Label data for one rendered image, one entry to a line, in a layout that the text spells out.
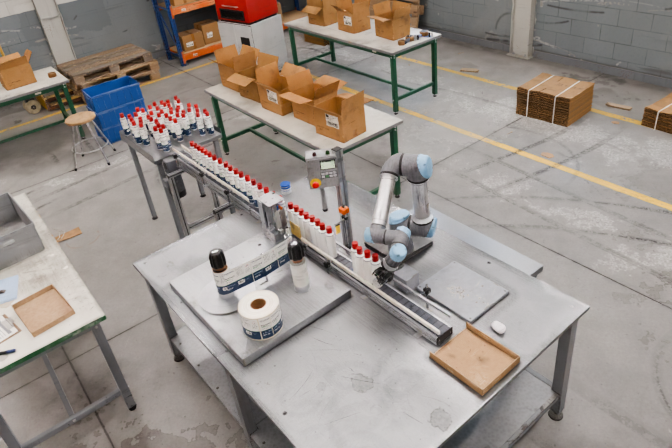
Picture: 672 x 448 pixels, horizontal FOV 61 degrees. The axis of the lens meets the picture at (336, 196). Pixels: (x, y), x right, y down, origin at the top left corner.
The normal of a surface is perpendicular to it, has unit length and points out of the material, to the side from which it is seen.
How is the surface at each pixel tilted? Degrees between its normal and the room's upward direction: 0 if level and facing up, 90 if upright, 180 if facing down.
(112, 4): 90
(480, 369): 0
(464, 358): 0
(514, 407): 1
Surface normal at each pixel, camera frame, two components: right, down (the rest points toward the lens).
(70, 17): 0.61, 0.36
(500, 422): -0.12, -0.85
